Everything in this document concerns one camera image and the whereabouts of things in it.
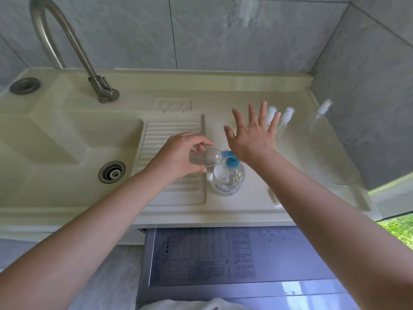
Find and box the person's right hand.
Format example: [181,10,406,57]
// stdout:
[223,101,281,165]

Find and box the person's left hand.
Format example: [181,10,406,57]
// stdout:
[143,132,214,184]

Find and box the small clear bottle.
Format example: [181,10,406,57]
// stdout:
[188,146,224,167]
[276,107,295,143]
[302,111,325,139]
[266,105,278,130]

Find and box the clear hand sanitizer pump bottle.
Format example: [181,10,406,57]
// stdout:
[211,151,246,197]

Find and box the person's left forearm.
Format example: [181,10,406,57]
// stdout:
[0,169,168,310]

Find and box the person's right forearm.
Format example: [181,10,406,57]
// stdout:
[255,151,413,310]

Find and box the person's white shirt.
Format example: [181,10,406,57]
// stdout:
[139,298,256,310]

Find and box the steel sink drain strainer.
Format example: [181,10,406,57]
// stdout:
[98,161,126,184]

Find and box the grey washing machine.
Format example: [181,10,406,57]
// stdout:
[135,226,362,310]

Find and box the cream sink with washboard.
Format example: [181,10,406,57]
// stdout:
[0,67,381,246]

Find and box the curved steel faucet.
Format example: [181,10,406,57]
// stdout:
[30,0,120,104]

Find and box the glass window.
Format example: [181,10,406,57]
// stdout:
[367,172,413,252]

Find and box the round steel hole cover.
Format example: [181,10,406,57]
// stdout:
[9,77,42,95]

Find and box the white cabinet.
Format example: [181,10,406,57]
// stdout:
[0,227,146,246]

